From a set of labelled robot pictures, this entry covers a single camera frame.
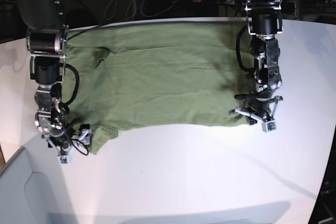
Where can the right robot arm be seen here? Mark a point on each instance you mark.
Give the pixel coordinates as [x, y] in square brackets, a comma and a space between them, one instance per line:
[58, 82]

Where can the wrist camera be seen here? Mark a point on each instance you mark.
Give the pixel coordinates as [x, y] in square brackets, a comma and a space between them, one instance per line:
[64, 160]
[268, 126]

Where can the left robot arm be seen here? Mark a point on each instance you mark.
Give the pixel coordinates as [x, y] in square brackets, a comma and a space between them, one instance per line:
[264, 22]

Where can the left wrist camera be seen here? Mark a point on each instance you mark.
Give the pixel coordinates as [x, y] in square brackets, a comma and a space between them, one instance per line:
[268, 126]

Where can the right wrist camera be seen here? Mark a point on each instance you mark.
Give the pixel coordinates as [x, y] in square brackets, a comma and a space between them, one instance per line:
[64, 160]

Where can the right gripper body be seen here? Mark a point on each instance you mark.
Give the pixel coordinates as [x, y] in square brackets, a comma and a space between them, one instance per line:
[66, 139]

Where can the green T-shirt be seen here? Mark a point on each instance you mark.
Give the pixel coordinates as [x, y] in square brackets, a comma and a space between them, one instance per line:
[156, 74]

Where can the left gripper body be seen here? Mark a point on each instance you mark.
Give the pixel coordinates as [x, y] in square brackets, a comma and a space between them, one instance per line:
[255, 107]

